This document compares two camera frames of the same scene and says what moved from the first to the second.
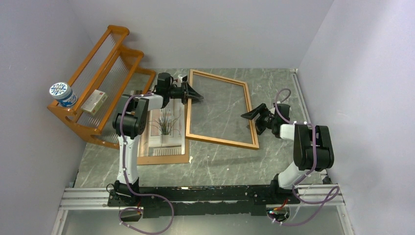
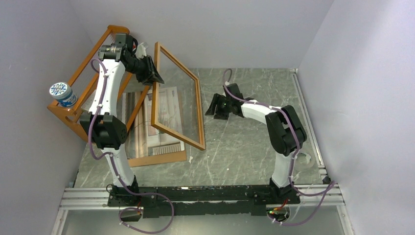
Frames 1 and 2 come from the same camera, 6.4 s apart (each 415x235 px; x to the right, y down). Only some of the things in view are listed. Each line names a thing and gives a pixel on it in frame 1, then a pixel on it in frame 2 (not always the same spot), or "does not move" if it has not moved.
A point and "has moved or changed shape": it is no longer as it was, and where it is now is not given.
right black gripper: x=259 y=109 -> x=217 y=100
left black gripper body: x=178 y=93 -> x=141 y=68
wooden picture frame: x=198 y=137 -> x=159 y=47
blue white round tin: x=62 y=92 does not move
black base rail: x=201 y=200 does not move
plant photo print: x=164 y=133 does not move
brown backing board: x=168 y=159 has moved or changed shape
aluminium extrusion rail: x=320 y=197 does not move
